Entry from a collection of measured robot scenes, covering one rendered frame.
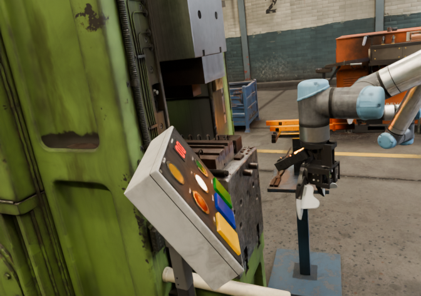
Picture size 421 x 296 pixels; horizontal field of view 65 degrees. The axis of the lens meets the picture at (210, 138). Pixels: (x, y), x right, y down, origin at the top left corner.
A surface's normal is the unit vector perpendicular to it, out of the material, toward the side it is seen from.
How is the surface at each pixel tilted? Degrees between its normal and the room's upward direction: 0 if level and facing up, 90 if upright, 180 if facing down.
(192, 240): 90
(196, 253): 90
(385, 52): 90
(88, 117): 89
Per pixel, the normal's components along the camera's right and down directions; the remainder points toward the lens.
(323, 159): -0.65, 0.29
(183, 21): -0.40, 0.30
